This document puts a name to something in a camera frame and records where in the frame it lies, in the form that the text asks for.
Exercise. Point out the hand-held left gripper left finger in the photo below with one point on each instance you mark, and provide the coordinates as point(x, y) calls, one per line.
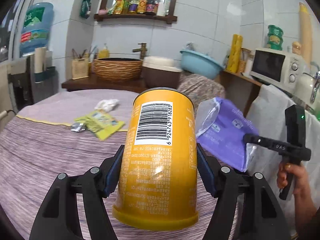
point(113, 172)

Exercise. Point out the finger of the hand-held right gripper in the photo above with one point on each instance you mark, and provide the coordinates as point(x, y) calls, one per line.
point(265, 143)

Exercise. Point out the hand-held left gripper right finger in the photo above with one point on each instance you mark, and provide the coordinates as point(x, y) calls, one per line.
point(206, 172)

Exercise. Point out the purple plastic bag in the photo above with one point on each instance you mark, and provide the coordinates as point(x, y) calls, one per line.
point(225, 135)

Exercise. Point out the yellow snack can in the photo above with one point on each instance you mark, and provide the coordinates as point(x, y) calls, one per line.
point(155, 180)

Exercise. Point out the person's right forearm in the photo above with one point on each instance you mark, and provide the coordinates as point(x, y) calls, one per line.
point(308, 212)

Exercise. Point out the person's right hand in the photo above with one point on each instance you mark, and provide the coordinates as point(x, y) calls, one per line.
point(300, 177)

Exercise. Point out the white cloth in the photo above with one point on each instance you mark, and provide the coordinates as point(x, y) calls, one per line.
point(270, 117)

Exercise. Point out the white kettle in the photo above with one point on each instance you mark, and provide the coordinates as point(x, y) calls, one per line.
point(305, 90)

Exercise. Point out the green snack packet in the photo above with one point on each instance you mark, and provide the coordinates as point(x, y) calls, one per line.
point(100, 122)

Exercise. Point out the striped purple tablecloth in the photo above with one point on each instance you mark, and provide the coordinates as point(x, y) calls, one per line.
point(62, 155)

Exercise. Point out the silver foil wrapper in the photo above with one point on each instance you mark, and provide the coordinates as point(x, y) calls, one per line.
point(78, 127)

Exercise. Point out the wooden side shelf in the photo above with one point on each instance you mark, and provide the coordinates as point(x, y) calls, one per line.
point(237, 85)

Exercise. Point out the white microwave oven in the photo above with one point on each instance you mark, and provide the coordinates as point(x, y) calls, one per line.
point(272, 67)

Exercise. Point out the crumpled white tissue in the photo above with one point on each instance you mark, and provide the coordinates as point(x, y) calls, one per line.
point(107, 105)

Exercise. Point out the floral cloth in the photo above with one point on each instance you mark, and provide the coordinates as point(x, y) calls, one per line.
point(200, 90)

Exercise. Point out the lilac cloth with yellow edge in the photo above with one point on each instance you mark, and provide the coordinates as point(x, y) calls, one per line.
point(62, 105)

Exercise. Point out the dark wooden counter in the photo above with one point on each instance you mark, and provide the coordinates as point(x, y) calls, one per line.
point(100, 85)

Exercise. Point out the yellow plastic roll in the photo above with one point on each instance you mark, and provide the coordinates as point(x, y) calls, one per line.
point(234, 55)

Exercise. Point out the stack of green noodle cups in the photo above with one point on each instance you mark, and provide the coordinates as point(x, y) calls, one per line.
point(274, 37)

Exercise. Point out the wicker wash basin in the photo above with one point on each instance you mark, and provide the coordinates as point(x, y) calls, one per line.
point(117, 70)

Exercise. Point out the light blue plastic basin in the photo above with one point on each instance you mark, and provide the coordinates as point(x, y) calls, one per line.
point(200, 63)

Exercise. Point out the brown and white bin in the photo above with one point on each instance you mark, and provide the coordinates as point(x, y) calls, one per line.
point(160, 75)

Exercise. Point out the beige utensil holder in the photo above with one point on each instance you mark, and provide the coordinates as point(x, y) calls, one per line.
point(80, 68)

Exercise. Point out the yellow soap bottle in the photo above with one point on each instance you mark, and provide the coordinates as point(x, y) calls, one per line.
point(103, 53)

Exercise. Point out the brass faucet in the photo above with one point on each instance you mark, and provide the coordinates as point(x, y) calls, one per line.
point(143, 50)

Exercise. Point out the dark dispenser stand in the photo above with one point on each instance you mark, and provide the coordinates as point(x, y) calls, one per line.
point(22, 85)

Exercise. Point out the paper towel roll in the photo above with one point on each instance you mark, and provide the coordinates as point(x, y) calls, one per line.
point(40, 60)

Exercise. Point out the wooden framed mirror shelf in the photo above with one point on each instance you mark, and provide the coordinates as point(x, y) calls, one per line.
point(135, 17)

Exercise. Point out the pink soap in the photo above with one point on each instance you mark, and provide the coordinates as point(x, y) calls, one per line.
point(103, 12)

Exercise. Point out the blue water jug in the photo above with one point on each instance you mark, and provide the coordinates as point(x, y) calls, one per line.
point(35, 27)

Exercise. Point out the yellow green packet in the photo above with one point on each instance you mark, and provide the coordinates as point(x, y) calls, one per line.
point(116, 7)

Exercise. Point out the green bottle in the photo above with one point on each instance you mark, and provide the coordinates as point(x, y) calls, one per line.
point(126, 5)

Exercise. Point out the purple label bottle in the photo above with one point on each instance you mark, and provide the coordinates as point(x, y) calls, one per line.
point(134, 5)

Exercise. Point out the orange label bottle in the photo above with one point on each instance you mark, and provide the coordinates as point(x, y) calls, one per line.
point(142, 5)

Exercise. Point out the dark sauce bottle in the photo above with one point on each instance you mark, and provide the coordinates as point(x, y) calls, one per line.
point(152, 5)

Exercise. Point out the green wall holder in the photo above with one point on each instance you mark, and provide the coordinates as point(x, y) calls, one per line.
point(47, 75)

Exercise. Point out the green hanging wall packet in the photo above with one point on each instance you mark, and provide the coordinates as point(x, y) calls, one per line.
point(85, 6)

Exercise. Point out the window frame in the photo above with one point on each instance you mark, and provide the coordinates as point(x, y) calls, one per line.
point(10, 30)

